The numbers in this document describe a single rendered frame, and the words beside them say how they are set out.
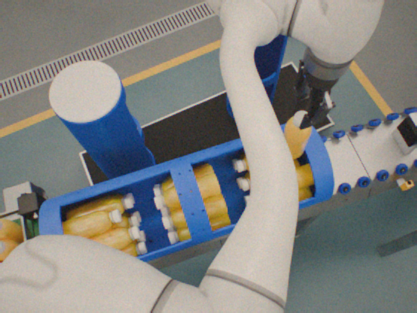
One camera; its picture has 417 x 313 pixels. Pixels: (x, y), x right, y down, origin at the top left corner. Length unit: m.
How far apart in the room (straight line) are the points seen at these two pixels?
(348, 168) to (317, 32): 0.94
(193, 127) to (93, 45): 1.09
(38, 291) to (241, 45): 0.43
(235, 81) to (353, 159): 1.05
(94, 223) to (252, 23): 0.79
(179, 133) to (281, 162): 1.93
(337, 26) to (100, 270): 0.49
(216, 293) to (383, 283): 2.09
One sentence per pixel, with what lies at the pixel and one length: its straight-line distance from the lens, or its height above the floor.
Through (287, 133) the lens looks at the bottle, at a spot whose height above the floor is 1.38.
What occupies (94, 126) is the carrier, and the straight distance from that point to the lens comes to 1.56.
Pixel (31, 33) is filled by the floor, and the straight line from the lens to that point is 3.34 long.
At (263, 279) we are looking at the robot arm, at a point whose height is 1.87.
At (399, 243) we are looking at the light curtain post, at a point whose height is 0.28.
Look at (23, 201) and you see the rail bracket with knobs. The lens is 1.53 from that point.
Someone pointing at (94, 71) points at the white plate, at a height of 1.04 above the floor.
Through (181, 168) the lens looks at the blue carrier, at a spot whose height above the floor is 1.22.
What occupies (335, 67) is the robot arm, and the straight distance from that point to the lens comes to 0.76.
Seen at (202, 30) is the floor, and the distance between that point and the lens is 3.04.
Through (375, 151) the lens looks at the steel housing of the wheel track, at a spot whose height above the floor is 0.93.
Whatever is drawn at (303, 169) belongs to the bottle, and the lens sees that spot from 1.28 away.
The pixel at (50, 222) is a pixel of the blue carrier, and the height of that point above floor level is 1.23.
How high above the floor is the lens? 2.32
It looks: 68 degrees down
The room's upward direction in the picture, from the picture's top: 5 degrees counter-clockwise
